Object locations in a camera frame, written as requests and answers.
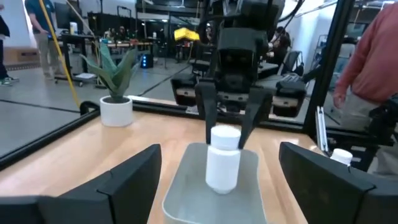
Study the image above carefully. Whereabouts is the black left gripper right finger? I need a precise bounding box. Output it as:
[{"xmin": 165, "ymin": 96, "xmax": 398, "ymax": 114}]
[{"xmin": 279, "ymin": 141, "xmax": 398, "ymax": 224}]

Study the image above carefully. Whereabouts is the white pill bottle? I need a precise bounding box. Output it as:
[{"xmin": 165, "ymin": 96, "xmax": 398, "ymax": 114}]
[
  {"xmin": 329, "ymin": 147, "xmax": 354, "ymax": 167},
  {"xmin": 205, "ymin": 124, "xmax": 243, "ymax": 195}
]

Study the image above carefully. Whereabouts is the person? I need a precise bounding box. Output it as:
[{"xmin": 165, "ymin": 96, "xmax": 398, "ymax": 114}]
[
  {"xmin": 0, "ymin": 4, "xmax": 20, "ymax": 87},
  {"xmin": 270, "ymin": 26, "xmax": 293, "ymax": 66},
  {"xmin": 331, "ymin": 2, "xmax": 398, "ymax": 177},
  {"xmin": 24, "ymin": 0, "xmax": 58, "ymax": 80}
]

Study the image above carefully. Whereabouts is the black work table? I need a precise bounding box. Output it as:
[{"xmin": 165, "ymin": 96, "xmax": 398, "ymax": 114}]
[{"xmin": 60, "ymin": 32, "xmax": 97, "ymax": 86}]

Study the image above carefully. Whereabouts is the green plant in white pot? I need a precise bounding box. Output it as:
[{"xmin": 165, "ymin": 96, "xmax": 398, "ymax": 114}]
[{"xmin": 79, "ymin": 42, "xmax": 139, "ymax": 128}]

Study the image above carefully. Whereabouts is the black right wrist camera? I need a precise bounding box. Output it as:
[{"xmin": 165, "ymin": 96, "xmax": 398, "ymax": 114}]
[{"xmin": 217, "ymin": 28, "xmax": 269, "ymax": 68}]

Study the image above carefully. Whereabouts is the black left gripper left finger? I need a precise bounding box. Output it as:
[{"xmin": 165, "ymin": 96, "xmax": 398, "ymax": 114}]
[{"xmin": 0, "ymin": 143, "xmax": 163, "ymax": 224}]

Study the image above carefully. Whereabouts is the black office chair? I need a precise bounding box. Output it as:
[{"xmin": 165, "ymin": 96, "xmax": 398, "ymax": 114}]
[{"xmin": 279, "ymin": 49, "xmax": 305, "ymax": 77}]

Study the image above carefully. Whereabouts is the long yellow cable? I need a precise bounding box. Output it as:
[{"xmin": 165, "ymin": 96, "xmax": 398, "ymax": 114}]
[{"xmin": 37, "ymin": 0, "xmax": 81, "ymax": 109}]

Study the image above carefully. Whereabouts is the tan wooden crate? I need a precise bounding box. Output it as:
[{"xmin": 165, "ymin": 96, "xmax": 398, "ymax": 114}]
[{"xmin": 2, "ymin": 46, "xmax": 41, "ymax": 66}]

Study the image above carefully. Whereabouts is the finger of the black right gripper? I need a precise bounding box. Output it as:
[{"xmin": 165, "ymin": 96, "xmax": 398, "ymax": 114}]
[
  {"xmin": 194, "ymin": 80, "xmax": 219, "ymax": 145},
  {"xmin": 238, "ymin": 88, "xmax": 275, "ymax": 150}
]

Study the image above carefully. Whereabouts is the yellow box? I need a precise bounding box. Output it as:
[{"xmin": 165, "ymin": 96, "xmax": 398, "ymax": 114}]
[{"xmin": 173, "ymin": 27, "xmax": 200, "ymax": 42}]

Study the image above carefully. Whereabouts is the black aluminium rail frame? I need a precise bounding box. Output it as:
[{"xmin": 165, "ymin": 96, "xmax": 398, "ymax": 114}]
[{"xmin": 0, "ymin": 0, "xmax": 398, "ymax": 172}]

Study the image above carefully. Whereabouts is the computer with blue light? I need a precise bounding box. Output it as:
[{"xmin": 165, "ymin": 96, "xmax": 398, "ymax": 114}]
[{"xmin": 139, "ymin": 53, "xmax": 155, "ymax": 69}]

